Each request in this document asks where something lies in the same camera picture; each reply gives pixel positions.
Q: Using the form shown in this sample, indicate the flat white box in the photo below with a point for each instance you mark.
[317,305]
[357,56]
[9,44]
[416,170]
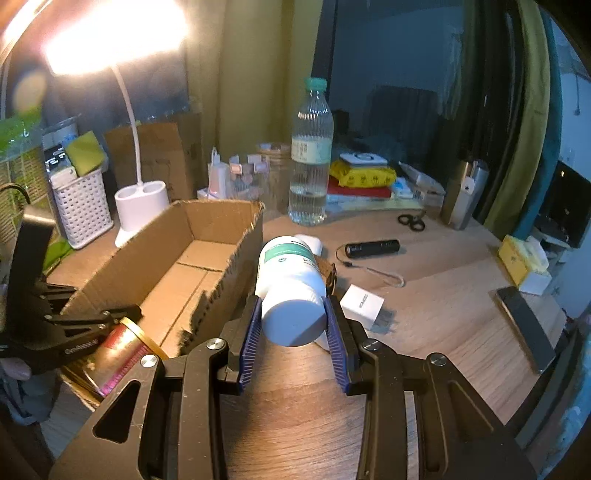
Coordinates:
[362,159]

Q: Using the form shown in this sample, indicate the clear plastic water bottle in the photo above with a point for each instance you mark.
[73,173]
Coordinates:
[310,184]

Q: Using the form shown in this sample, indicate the black smartphone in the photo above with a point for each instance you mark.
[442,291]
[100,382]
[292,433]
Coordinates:
[526,327]

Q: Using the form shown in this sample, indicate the white earbud case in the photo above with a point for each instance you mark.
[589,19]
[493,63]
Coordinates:
[310,242]

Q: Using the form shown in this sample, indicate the yellow tissue packet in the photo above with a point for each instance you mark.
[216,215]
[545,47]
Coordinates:
[362,176]

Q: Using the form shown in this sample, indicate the white plastic basket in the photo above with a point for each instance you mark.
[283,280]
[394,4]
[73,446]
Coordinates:
[83,210]

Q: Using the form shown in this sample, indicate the person's left hand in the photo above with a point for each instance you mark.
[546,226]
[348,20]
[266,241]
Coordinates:
[14,369]

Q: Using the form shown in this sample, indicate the black scissors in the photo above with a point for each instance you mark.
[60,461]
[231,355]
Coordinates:
[413,221]

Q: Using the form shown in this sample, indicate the dark monitor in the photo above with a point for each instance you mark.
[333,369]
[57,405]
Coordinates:
[565,203]

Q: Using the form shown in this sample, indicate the small white cube box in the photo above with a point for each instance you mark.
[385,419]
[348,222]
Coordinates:
[362,304]

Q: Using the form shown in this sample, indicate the yellow tissue box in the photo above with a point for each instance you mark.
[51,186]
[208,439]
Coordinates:
[519,265]

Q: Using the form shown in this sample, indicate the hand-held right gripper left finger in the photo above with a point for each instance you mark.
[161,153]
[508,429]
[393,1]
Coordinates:
[246,344]

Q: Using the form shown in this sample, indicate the green sponge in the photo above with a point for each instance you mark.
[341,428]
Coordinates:
[84,152]

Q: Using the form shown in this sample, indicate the white pill bottle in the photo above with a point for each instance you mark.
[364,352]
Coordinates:
[288,286]

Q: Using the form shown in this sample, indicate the brown cardboard box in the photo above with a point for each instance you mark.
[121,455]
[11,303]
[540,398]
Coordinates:
[198,277]

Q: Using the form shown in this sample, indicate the yellow-green curtain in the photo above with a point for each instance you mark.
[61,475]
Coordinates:
[258,69]

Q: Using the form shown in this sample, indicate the clear plastic container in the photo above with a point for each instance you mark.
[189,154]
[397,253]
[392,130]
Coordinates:
[60,134]

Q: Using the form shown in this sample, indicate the glass jar with stickers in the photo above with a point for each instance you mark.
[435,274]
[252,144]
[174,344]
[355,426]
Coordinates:
[251,182]

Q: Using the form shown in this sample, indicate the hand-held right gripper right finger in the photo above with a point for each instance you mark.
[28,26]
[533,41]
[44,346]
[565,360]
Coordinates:
[337,351]

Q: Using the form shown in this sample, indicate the red book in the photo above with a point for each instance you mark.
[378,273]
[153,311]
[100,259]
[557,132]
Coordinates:
[358,192]

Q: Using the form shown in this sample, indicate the white desk lamp base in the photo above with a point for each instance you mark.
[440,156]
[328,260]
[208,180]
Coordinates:
[141,207]

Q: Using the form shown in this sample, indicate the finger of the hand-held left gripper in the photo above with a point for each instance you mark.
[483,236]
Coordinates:
[87,328]
[60,291]

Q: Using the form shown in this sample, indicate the red gold-rimmed tin can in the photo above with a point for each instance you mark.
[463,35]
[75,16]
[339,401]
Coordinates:
[121,356]

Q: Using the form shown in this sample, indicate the flat brown cardboard sheet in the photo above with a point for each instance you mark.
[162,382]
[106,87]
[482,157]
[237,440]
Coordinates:
[159,157]

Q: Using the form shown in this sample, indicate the white paper packets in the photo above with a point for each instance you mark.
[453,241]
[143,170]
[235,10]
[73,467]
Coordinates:
[418,182]

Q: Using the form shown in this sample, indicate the green printed box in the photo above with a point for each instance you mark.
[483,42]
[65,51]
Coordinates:
[21,170]

